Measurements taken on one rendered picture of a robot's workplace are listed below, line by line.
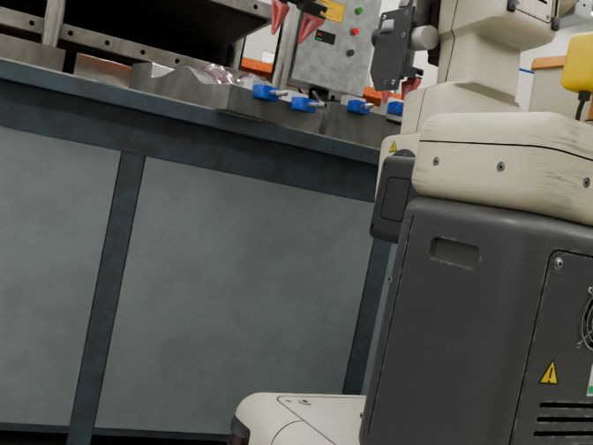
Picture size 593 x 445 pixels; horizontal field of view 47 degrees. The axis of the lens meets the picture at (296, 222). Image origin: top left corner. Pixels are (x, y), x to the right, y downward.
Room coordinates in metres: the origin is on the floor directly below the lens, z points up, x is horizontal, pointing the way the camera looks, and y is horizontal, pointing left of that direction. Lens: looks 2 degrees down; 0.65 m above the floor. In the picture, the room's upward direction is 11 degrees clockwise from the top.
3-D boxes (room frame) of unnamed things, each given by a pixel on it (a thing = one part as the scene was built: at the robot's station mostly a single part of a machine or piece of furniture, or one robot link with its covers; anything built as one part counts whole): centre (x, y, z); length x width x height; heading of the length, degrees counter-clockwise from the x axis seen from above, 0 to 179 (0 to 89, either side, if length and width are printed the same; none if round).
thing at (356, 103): (1.64, -0.10, 0.89); 0.13 x 0.05 x 0.05; 22
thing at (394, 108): (1.69, -0.20, 0.91); 0.13 x 0.05 x 0.05; 23
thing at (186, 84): (1.71, 0.25, 0.86); 0.50 x 0.26 x 0.11; 39
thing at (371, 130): (1.92, -0.05, 0.87); 0.50 x 0.26 x 0.14; 22
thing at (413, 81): (1.73, -0.19, 0.97); 0.07 x 0.07 x 0.09; 23
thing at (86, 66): (2.45, 0.76, 0.87); 0.50 x 0.27 x 0.17; 22
